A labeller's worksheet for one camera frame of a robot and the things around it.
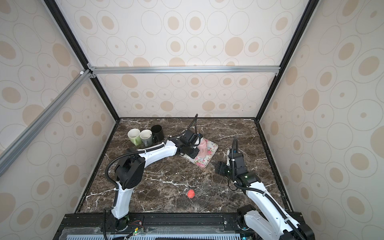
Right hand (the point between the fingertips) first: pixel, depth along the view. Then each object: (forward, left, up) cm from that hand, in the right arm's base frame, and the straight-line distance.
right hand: (221, 165), depth 84 cm
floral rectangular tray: (+7, +10, -9) cm, 15 cm away
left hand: (+11, +11, -1) cm, 16 cm away
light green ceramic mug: (+23, +55, 0) cm, 59 cm away
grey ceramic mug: (+23, +48, -2) cm, 53 cm away
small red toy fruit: (-13, +17, -6) cm, 22 cm away
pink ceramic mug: (+11, +10, +1) cm, 15 cm away
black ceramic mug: (+25, +40, -1) cm, 47 cm away
